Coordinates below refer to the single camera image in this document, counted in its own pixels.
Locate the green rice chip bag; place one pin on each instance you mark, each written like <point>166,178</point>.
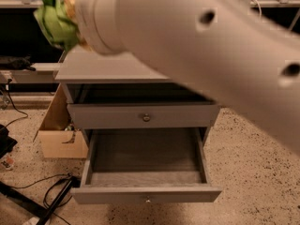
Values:
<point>56,26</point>

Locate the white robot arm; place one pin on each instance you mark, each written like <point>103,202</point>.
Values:
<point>218,48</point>

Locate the grey drawer cabinet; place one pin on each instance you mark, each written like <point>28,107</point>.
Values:
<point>89,78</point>

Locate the open grey middle drawer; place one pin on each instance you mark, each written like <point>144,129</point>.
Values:
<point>153,165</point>

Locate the closed grey upper drawer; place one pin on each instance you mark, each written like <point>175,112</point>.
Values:
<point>94,116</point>

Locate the black bag on floor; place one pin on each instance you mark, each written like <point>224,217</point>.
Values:
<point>6,143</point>

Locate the cardboard box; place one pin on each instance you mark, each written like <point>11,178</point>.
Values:
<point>58,136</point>

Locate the black object on rail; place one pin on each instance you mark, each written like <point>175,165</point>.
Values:
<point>16,63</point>

